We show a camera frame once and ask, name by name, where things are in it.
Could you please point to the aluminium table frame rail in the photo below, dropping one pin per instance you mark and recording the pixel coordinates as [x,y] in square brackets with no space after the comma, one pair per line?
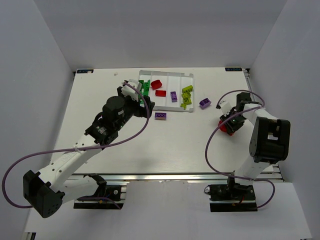
[182,147]

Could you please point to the purple rounded brick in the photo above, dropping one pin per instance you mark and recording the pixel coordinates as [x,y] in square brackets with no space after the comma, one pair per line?
[204,103]

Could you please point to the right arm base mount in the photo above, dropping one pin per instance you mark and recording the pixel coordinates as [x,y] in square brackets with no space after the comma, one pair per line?
[231,198]

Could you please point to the red stepped brick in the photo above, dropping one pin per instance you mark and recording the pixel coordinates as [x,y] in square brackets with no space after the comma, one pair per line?
[224,129]

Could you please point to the dark label sticker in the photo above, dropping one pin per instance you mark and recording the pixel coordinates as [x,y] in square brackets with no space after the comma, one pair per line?
[233,69]
[84,71]

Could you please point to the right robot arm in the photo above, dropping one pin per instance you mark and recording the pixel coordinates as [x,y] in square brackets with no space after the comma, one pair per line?
[269,143]

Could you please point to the dark label sticker left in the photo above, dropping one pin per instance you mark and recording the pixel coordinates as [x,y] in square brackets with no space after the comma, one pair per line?
[84,71]

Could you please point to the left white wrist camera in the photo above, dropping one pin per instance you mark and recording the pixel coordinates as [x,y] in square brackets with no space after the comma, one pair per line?
[130,88]

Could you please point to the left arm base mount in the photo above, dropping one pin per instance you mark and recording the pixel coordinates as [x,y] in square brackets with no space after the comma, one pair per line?
[106,197]

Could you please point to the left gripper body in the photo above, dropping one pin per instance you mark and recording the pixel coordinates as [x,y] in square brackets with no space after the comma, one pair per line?
[141,106]

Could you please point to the lime 2x2 brick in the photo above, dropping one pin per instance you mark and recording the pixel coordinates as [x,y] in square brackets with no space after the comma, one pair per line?
[186,95]

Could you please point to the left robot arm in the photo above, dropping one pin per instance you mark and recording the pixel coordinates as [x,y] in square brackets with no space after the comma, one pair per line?
[49,188]

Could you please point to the purple curved brick with print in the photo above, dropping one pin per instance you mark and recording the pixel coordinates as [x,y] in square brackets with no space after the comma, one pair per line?
[173,96]

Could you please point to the green 2x4 brick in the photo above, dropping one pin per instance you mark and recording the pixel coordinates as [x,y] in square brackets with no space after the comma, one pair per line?
[145,87]

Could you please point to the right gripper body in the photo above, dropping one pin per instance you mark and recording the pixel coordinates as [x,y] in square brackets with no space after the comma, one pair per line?
[231,124]

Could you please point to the white divided sorting tray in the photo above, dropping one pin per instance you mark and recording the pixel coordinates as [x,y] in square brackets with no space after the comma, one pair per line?
[172,83]

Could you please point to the purple 2x3 brick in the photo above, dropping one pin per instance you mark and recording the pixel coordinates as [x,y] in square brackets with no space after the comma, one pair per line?
[160,116]

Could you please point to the lime 2x4 brick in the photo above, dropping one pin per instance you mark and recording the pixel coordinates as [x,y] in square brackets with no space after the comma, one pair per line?
[187,89]

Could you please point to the red 2x4 brick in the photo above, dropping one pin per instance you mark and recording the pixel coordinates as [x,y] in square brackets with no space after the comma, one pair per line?
[160,93]

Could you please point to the dark label sticker right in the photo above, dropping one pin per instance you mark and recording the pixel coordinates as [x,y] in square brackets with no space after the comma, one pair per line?
[233,69]

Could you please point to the red flower brick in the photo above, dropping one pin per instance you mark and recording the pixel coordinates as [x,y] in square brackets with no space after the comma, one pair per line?
[156,84]

